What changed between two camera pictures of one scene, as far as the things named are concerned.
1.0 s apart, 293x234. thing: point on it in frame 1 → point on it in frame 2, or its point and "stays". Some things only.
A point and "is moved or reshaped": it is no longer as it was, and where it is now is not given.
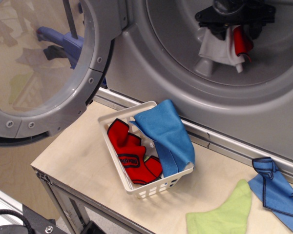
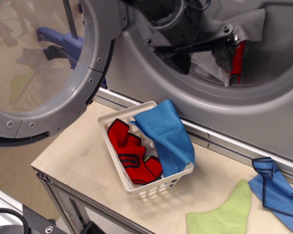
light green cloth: x=230 y=217 stays
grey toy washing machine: x=155 y=59 stays
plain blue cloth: x=174 y=147 stays
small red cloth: x=243 y=44 → x=238 y=63
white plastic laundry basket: x=161 y=184 stays
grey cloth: x=213 y=48 is moved or reshaped
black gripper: x=255 y=13 → x=216 y=37
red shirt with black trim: x=140 y=168 stays
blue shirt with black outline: x=276 y=194 stays
